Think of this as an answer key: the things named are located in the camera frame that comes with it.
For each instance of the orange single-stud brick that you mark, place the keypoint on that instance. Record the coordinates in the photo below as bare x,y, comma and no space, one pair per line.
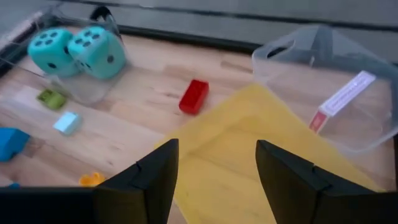
91,180

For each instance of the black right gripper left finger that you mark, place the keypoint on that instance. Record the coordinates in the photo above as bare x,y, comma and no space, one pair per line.
149,186

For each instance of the red toy brick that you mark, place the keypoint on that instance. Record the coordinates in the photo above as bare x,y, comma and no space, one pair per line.
194,96

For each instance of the clear rectangular plastic bin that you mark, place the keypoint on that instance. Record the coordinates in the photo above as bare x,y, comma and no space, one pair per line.
90,90

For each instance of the yellow translucent plastic bin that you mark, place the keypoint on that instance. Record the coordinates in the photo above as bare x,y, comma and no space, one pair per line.
233,140

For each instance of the blue long toy brick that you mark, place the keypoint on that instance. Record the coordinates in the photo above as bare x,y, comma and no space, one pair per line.
14,185

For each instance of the clear plastic container with label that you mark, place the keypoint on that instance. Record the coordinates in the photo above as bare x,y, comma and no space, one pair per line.
357,124

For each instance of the mint small block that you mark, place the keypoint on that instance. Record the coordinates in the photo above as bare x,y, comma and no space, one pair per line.
67,123

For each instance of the large blue four-stud brick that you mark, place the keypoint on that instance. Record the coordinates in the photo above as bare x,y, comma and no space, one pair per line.
12,143

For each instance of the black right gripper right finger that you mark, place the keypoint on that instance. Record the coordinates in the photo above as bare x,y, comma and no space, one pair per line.
295,193

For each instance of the lime green toy brick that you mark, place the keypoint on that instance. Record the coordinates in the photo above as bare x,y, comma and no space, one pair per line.
51,99

